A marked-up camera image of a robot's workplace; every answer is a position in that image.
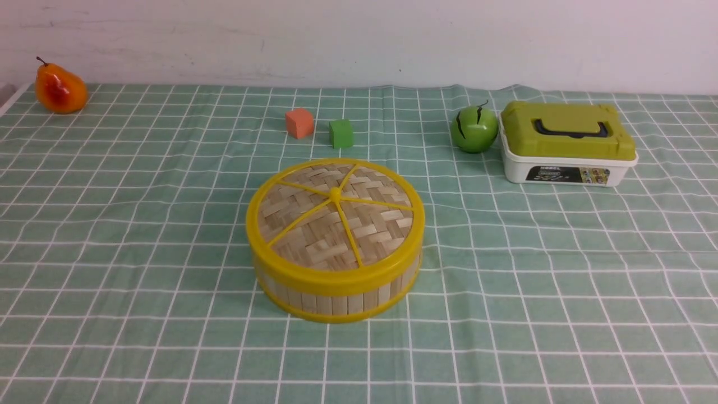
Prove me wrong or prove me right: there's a yellow woven bamboo steamer lid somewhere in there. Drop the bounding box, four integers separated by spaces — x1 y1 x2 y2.
246 158 426 296

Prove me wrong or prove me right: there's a yellow bamboo steamer base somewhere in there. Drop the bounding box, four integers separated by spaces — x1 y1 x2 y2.
253 253 424 324

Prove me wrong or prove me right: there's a green foam cube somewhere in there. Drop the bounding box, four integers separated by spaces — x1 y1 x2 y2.
330 118 355 149

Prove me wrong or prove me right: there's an orange foam cube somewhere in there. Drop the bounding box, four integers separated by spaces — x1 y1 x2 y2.
285 108 315 140

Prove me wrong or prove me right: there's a green toy apple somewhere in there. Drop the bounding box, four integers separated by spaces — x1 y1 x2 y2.
450 100 499 154

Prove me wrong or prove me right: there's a green lidded white plastic box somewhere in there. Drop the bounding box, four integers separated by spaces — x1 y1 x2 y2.
500 100 638 187

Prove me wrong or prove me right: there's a green checkered tablecloth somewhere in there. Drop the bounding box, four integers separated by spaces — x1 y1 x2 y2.
1 84 717 403

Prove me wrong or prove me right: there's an orange red toy pear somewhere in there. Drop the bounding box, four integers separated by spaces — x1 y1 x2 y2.
34 57 89 114

